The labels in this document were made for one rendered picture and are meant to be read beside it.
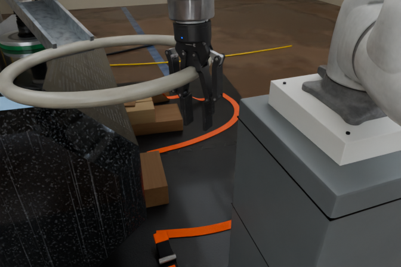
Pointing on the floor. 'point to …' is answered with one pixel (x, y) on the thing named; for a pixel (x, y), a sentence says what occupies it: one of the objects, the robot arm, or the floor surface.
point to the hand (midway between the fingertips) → (197, 112)
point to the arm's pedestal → (309, 199)
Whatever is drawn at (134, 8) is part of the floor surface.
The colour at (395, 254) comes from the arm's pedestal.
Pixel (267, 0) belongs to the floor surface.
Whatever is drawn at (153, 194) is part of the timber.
